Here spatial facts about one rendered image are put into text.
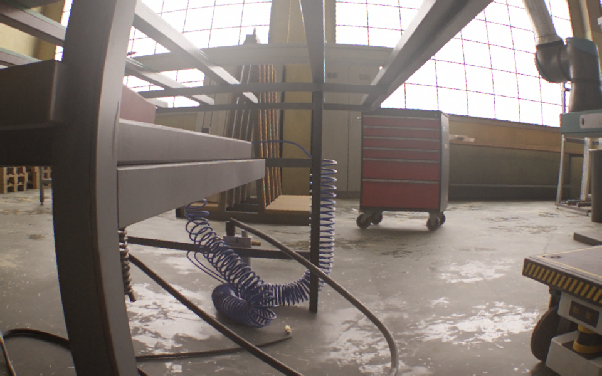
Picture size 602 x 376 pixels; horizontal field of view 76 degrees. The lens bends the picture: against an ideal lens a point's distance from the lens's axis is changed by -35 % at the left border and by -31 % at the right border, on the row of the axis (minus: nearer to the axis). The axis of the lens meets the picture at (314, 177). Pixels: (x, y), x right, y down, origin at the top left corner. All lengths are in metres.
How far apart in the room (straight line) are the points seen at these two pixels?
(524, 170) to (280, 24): 4.93
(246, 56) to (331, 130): 6.24
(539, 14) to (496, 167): 7.55
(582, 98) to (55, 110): 1.26
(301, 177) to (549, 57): 6.85
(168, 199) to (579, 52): 1.19
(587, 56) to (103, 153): 1.27
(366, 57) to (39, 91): 1.55
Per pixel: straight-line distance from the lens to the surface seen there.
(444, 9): 0.85
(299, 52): 1.72
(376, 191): 4.44
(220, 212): 4.82
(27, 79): 0.23
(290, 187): 8.03
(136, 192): 0.29
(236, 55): 1.74
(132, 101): 0.48
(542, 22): 1.47
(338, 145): 7.92
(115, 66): 0.25
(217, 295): 1.86
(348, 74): 8.02
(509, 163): 9.02
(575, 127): 1.33
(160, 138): 0.41
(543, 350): 1.38
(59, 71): 0.22
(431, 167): 4.33
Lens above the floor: 0.57
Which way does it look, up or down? 2 degrees down
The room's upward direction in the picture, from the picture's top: 1 degrees clockwise
